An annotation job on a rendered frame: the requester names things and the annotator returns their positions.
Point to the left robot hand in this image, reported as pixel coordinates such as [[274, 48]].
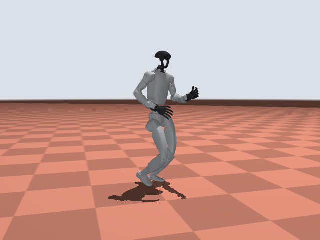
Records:
[[193, 94]]

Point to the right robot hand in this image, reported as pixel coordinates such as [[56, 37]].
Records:
[[163, 110]]

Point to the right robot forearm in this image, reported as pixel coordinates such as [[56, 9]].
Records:
[[142, 99]]

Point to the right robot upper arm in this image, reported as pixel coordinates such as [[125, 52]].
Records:
[[147, 78]]

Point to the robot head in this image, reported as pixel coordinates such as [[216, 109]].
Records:
[[163, 55]]

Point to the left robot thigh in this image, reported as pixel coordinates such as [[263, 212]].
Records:
[[171, 136]]

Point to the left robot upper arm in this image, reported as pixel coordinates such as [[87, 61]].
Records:
[[172, 89]]

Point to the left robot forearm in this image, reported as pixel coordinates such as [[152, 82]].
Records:
[[181, 99]]

